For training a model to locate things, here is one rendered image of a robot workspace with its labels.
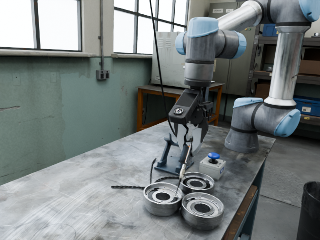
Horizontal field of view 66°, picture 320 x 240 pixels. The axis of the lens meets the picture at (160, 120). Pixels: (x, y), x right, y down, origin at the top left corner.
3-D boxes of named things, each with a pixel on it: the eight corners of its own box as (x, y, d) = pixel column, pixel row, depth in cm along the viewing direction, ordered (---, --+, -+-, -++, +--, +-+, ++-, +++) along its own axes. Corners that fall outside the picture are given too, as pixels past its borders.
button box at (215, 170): (217, 180, 82) (219, 167, 81) (198, 174, 85) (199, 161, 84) (225, 171, 89) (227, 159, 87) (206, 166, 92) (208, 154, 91)
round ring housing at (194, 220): (231, 225, 61) (233, 210, 60) (196, 237, 56) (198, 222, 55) (204, 201, 70) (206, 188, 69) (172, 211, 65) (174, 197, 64)
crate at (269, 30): (301, 39, 373) (304, 24, 367) (301, 37, 341) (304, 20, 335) (264, 38, 396) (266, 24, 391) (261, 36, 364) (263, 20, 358)
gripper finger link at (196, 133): (207, 153, 73) (208, 122, 71) (201, 160, 68) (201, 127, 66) (197, 151, 74) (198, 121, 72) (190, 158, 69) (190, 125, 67)
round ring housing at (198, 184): (199, 181, 81) (201, 169, 80) (220, 198, 72) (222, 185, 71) (171, 186, 76) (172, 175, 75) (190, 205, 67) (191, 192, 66)
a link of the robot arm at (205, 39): (228, 19, 62) (205, 15, 57) (222, 65, 65) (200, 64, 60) (204, 21, 68) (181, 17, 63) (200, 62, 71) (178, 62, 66)
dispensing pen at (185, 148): (168, 191, 65) (186, 133, 70) (173, 194, 69) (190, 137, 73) (175, 194, 64) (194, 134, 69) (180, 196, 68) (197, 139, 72)
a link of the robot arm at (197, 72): (208, 65, 60) (178, 62, 64) (206, 84, 61) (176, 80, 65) (217, 64, 66) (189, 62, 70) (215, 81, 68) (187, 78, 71)
